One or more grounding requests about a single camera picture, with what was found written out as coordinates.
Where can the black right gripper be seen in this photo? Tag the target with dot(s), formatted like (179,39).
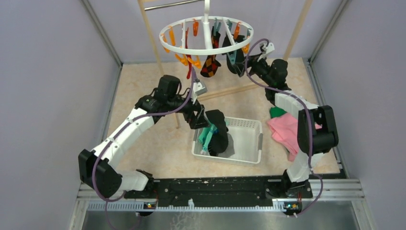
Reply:
(252,62)

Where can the white perforated plastic basket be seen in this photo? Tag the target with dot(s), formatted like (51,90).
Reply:
(248,138)

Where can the aluminium rail frame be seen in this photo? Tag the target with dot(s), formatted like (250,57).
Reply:
(343,190)

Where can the grey sock with black stripes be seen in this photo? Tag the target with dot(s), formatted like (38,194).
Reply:
(230,148)

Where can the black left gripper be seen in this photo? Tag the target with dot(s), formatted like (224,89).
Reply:
(198,120)

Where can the white slotted cable duct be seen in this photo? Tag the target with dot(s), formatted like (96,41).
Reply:
(138,206)

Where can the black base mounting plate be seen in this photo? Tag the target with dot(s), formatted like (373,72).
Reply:
(246,191)

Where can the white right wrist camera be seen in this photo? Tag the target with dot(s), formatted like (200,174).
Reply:
(266,50)

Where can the pink cloth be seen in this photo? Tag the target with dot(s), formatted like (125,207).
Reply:
(284,130)

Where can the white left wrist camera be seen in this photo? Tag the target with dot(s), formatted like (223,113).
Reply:
(198,88)

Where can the white round sock hanger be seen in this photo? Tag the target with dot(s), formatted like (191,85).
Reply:
(233,28)

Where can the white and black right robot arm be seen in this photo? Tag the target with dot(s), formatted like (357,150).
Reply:
(307,130)

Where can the black argyle sock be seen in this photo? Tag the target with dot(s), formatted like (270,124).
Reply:
(211,65)

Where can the teal patterned sock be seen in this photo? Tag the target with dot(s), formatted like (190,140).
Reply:
(204,138)

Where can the green cloth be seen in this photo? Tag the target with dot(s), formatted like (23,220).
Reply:
(276,112)

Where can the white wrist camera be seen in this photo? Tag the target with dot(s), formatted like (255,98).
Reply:
(266,50)
(198,88)

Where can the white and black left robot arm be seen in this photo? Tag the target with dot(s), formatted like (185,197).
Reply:
(97,167)

